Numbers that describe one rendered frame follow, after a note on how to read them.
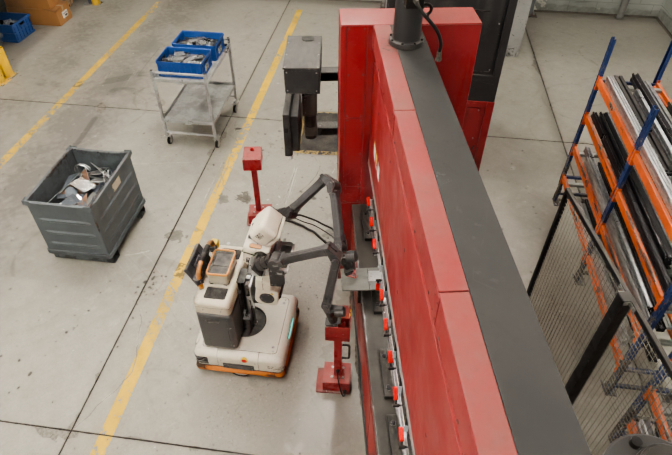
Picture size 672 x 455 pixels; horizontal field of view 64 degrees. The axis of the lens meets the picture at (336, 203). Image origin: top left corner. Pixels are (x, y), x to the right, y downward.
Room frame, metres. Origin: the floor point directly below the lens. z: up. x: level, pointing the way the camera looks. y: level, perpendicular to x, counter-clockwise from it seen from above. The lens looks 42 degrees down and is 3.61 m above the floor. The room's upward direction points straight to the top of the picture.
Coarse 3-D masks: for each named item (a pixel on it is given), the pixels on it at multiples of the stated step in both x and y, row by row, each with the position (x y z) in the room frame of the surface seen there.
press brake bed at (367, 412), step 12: (360, 312) 2.18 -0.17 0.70; (360, 324) 2.15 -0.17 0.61; (360, 336) 2.12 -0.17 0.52; (360, 348) 2.07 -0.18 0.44; (360, 360) 2.06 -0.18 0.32; (360, 372) 2.13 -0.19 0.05; (360, 384) 2.03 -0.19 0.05; (372, 420) 1.41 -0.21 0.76; (372, 432) 1.37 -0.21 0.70; (372, 444) 1.33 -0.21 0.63
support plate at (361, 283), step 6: (342, 270) 2.29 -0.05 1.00; (360, 270) 2.29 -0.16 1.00; (366, 270) 2.29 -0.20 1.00; (372, 270) 2.29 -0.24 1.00; (378, 270) 2.29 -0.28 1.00; (342, 276) 2.24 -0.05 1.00; (354, 276) 2.24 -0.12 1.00; (360, 276) 2.24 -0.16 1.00; (366, 276) 2.24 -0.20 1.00; (342, 282) 2.19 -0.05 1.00; (348, 282) 2.19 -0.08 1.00; (354, 282) 2.19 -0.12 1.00; (360, 282) 2.19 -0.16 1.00; (366, 282) 2.19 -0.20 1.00; (372, 282) 2.19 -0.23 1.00; (342, 288) 2.14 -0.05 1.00; (348, 288) 2.14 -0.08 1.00; (354, 288) 2.14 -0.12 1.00; (360, 288) 2.14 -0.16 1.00; (366, 288) 2.14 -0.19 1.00; (372, 288) 2.14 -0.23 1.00
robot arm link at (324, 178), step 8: (320, 176) 2.60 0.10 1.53; (328, 176) 2.61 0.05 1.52; (312, 184) 2.60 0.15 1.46; (320, 184) 2.57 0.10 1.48; (336, 184) 2.54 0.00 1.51; (304, 192) 2.59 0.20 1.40; (312, 192) 2.56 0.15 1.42; (296, 200) 2.58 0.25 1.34; (304, 200) 2.55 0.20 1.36; (288, 208) 2.54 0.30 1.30; (296, 208) 2.54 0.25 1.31; (288, 216) 2.51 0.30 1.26; (296, 216) 2.57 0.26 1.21
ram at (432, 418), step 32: (384, 128) 2.47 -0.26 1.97; (384, 160) 2.38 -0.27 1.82; (384, 192) 2.29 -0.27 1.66; (384, 224) 2.20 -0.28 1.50; (384, 256) 2.10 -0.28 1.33; (416, 256) 1.44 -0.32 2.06; (416, 288) 1.36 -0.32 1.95; (416, 320) 1.29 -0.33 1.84; (416, 352) 1.22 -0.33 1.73; (416, 384) 1.14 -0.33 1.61; (416, 416) 1.06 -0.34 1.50; (448, 416) 0.80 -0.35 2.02; (416, 448) 0.99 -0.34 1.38; (448, 448) 0.74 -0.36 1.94
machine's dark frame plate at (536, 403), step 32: (416, 64) 2.57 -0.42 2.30; (416, 96) 2.25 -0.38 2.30; (448, 96) 2.25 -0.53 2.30; (448, 128) 1.98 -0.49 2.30; (448, 160) 1.74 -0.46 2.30; (448, 192) 1.54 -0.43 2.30; (480, 192) 1.54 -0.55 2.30; (480, 224) 1.37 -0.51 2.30; (480, 256) 1.22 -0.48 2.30; (512, 256) 1.22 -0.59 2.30; (480, 288) 1.08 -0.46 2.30; (512, 288) 1.08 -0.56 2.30; (480, 320) 0.96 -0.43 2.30; (512, 320) 0.96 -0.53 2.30; (512, 352) 0.85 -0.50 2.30; (544, 352) 0.85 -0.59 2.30; (512, 384) 0.75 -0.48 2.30; (544, 384) 0.75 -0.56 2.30; (512, 416) 0.66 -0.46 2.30; (544, 416) 0.66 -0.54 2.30; (576, 416) 0.66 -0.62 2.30; (544, 448) 0.58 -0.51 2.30; (576, 448) 0.58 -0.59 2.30
